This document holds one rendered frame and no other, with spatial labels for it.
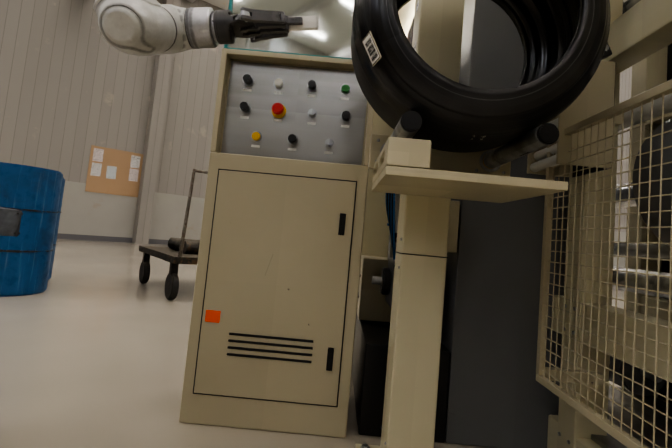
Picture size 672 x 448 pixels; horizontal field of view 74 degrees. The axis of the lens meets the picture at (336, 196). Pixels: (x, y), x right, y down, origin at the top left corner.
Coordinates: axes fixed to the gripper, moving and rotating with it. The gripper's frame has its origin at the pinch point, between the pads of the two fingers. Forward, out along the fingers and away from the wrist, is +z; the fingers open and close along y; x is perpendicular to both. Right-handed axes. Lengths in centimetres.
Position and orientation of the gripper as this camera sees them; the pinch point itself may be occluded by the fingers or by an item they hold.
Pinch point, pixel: (303, 23)
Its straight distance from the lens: 110.9
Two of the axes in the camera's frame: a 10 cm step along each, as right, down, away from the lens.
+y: 0.0, 0.9, 10.0
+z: 10.0, -0.5, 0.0
